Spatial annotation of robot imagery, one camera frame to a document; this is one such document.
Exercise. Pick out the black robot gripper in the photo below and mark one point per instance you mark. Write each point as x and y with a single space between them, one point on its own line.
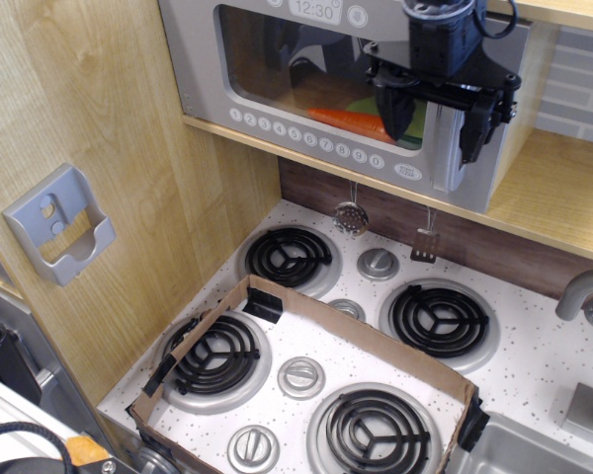
444 62

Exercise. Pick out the silver toy microwave door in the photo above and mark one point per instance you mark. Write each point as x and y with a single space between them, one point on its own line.
256 67

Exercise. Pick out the green toy plate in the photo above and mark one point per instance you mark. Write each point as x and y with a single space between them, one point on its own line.
412 137

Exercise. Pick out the orange toy carrot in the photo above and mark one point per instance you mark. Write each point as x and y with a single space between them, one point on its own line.
367 125

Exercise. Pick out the silver hanging slotted spatula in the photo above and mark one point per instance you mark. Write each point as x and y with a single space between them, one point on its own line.
426 241

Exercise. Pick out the silver hanging skimmer spoon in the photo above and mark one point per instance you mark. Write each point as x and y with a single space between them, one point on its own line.
349 217

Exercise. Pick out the wooden shelf board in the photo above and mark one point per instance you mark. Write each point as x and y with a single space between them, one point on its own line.
546 196

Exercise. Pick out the back silver stove knob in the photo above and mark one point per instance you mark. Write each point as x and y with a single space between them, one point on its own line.
378 264

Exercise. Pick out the silver stove knob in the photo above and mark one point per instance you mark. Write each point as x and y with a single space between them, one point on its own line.
301 378
378 264
253 449

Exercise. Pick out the back left black burner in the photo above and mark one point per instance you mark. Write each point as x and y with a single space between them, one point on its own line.
293 256

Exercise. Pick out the black burner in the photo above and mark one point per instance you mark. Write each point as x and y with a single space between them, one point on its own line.
372 428
293 256
223 370
443 319

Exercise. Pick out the back right black burner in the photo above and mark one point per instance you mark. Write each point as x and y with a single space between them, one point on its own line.
443 319

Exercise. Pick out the middle small silver knob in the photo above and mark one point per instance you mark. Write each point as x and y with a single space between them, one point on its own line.
349 307

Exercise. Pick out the grey toy faucet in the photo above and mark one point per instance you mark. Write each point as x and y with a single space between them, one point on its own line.
577 296

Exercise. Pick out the centre silver stove knob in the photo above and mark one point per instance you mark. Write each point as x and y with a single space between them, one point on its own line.
301 378

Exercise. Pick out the front right black burner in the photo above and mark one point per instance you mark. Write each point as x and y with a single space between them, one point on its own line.
372 428

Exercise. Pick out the front left black burner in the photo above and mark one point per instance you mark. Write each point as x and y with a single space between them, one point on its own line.
223 370

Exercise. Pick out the silver toy sink basin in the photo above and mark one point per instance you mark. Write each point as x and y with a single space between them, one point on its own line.
506 446

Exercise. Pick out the front silver stove knob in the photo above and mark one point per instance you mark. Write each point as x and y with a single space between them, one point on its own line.
253 449

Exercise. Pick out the brown cardboard barrier frame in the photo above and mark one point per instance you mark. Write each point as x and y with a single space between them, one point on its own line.
348 350

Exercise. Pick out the grey wall phone holder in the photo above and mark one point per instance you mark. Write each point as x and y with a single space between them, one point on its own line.
47 210

